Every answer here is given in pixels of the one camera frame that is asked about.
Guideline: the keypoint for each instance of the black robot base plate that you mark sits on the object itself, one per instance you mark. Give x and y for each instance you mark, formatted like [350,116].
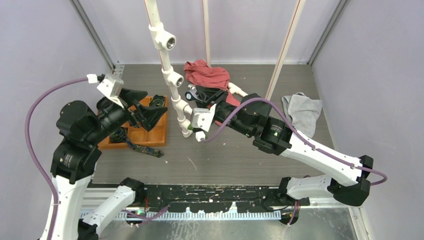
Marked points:
[213,198]

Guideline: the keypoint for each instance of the chrome water faucet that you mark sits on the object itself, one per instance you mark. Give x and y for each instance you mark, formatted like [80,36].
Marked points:
[191,94]

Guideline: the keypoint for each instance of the red cloth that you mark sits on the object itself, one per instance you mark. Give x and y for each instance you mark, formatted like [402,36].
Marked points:
[200,74]

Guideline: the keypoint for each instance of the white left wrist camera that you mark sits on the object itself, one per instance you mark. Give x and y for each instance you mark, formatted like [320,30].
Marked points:
[109,85]

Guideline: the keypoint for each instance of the orange compartment tray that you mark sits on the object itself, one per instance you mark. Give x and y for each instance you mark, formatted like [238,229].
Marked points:
[157,137]

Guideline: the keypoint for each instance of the unrolled dark patterned necktie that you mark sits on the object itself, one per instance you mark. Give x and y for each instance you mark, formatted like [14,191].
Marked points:
[121,136]

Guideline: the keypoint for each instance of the grey cloth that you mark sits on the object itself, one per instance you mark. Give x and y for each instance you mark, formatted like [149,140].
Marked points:
[302,112]

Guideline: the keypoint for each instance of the rolled green tie in tray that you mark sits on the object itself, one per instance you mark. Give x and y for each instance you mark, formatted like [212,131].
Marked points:
[157,101]

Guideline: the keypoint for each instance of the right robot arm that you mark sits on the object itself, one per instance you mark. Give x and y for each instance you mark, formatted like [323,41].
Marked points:
[343,177]

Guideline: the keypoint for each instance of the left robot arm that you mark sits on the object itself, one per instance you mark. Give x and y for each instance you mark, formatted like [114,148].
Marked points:
[75,159]

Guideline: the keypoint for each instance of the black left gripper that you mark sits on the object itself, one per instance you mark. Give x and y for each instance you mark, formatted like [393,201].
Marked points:
[149,116]

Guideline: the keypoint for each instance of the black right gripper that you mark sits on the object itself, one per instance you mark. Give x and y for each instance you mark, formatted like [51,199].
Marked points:
[210,96]

